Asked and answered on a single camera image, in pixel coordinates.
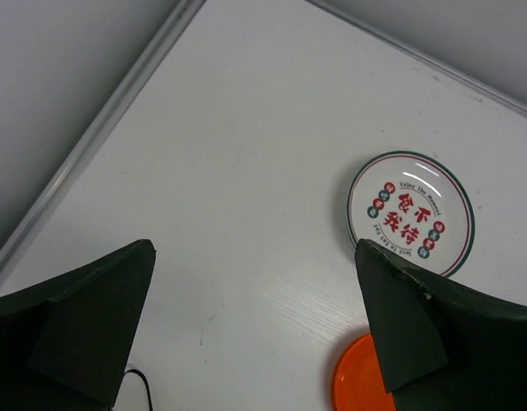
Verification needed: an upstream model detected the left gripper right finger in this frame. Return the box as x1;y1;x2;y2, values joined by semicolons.
354;240;527;410

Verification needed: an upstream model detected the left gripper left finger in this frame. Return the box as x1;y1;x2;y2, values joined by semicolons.
0;239;156;410

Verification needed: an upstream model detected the thin black cable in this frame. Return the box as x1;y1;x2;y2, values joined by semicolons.
121;370;153;411

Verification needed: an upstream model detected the orange plate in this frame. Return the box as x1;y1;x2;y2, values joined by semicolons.
331;333;395;411

